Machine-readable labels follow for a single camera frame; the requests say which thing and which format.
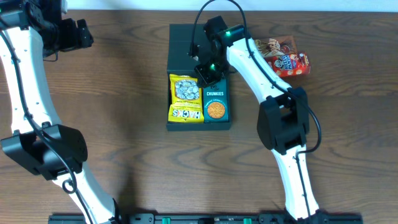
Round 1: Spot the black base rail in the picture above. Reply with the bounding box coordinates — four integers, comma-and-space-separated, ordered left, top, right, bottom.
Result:
48, 212, 364, 224

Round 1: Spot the teal coconut cookie box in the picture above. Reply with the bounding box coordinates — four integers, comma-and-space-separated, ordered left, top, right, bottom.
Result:
203, 79, 228, 123

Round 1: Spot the brown Pocky box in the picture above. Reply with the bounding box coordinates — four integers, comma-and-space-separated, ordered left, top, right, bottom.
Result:
255, 35, 298, 58

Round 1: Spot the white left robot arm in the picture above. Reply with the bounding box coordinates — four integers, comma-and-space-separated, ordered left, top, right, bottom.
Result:
1, 0, 123, 223

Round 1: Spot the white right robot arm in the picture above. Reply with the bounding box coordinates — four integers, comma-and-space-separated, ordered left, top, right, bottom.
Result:
190, 16, 319, 223

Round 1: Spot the dark green box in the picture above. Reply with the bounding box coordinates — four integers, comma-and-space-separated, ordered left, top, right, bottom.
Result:
165, 24, 232, 131

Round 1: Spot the yellow Hacks candy bag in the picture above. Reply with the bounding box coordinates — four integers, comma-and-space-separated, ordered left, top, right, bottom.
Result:
168, 74, 204, 123

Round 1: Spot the red Hello Panda box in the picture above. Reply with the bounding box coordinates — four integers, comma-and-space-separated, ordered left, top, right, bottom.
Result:
271, 52, 311, 77

